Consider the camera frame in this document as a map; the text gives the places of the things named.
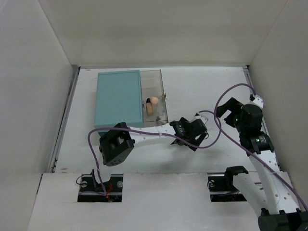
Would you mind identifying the peach makeup sponge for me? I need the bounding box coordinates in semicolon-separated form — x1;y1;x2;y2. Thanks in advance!
150;97;159;105

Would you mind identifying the beige foundation pump bottle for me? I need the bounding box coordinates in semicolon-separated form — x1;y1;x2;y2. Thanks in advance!
146;98;154;116

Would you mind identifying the teal makeup organizer box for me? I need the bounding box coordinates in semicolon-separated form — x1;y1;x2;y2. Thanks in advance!
94;70;143;128

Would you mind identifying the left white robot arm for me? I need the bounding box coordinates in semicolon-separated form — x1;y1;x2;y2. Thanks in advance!
91;114;208;192

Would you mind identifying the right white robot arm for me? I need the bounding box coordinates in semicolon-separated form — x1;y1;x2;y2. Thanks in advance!
215;95;308;231

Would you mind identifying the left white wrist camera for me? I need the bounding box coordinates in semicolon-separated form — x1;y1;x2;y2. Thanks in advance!
193;113;208;124

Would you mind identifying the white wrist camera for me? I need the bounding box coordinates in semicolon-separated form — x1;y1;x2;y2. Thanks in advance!
249;94;264;109
193;113;208;124

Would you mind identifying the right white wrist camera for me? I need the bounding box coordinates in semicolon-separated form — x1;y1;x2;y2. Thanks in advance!
249;94;264;109

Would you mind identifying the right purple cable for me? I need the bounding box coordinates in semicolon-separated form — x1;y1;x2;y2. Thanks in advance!
214;83;308;211

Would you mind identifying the purple cable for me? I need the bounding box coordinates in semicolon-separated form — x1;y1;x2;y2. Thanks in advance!
214;83;308;211
87;110;222;196

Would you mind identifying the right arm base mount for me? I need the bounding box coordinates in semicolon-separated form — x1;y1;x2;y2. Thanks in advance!
207;166;248;202

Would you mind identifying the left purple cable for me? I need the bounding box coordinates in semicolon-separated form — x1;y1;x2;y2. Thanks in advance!
87;110;222;196

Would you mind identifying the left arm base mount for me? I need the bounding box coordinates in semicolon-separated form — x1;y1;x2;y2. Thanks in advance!
76;170;124;203

